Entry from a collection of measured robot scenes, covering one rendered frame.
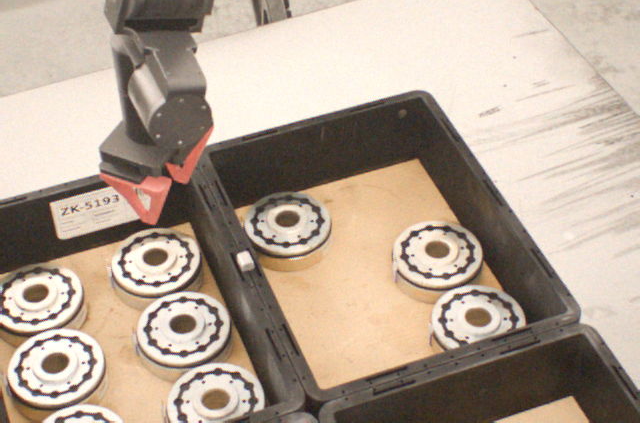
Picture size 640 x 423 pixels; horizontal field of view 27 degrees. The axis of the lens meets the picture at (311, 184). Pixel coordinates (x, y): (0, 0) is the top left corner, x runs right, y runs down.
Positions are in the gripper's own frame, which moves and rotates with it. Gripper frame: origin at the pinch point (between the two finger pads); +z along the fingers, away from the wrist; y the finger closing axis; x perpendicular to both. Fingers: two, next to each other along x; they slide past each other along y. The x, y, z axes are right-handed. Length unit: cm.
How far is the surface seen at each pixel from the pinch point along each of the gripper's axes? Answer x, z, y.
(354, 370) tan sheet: -18.2, 23.4, 4.8
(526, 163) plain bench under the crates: -21, 36, 57
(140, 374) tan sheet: 2.7, 23.4, -5.2
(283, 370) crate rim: -15.0, 13.4, -5.4
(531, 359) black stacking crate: -36.5, 15.0, 7.3
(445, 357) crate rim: -29.0, 13.3, 2.6
